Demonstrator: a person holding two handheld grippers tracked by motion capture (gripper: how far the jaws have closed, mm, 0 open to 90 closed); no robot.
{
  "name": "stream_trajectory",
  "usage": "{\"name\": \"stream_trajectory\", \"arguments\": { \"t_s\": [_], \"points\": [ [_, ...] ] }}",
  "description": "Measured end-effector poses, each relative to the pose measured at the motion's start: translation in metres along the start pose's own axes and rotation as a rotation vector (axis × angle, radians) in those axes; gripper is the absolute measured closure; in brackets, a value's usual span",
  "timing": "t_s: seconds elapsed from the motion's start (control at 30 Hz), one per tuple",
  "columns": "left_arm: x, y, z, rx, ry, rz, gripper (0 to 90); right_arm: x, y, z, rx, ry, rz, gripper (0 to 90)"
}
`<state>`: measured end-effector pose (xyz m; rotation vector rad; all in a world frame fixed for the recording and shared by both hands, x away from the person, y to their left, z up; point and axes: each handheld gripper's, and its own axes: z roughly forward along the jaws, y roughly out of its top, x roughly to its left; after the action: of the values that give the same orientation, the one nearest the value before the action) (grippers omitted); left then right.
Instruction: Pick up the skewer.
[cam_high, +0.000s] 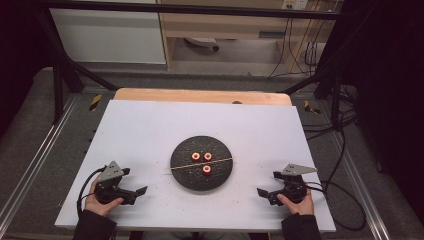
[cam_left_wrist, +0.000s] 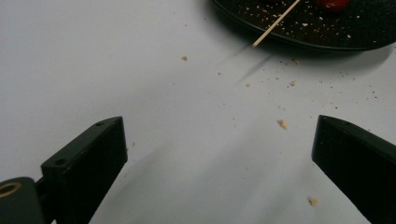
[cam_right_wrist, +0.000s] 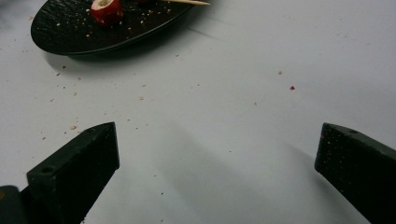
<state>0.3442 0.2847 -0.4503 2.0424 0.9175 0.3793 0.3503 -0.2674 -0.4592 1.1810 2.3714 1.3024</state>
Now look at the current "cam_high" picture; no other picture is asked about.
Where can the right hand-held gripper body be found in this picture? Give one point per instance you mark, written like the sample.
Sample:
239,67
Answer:
294,190

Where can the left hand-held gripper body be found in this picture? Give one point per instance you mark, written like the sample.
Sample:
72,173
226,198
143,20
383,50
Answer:
108,191

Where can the round black plate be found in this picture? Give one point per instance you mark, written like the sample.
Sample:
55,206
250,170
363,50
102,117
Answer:
190,180

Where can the thin wooden skewer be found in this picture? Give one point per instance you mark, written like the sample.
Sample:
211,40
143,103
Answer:
186,165

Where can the red sausage piece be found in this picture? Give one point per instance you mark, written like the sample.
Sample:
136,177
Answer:
206,170
207,156
195,156

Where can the person's left hand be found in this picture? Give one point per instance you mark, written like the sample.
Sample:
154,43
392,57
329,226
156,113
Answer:
100,208

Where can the person's right hand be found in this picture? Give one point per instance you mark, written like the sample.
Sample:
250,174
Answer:
301,208

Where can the white table board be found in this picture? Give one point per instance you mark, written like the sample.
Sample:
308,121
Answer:
133,133

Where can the yellow black tape strip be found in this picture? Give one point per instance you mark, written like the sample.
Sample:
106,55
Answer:
310,107
95,102

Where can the black metal stand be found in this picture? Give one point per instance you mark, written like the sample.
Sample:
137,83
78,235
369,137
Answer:
58,83
335,100

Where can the wooden table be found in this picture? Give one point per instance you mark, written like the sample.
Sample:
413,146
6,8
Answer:
200,96

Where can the dark curtain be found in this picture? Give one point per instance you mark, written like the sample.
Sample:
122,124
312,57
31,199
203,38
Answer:
390,83
20,50

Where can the white cabinet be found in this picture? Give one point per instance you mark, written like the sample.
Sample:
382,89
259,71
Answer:
106,36

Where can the grey chair base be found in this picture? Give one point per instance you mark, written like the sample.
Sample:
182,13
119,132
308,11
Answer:
200,41

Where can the light wooden desk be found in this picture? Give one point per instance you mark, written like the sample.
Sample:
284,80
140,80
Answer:
216,28

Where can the aluminium floor rail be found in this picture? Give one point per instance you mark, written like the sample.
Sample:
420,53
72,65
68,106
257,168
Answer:
36,160
363,193

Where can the white wall socket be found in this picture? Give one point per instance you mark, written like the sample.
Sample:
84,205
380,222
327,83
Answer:
295,4

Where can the black frame crossbar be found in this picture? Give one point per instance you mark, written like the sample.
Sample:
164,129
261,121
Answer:
200,10

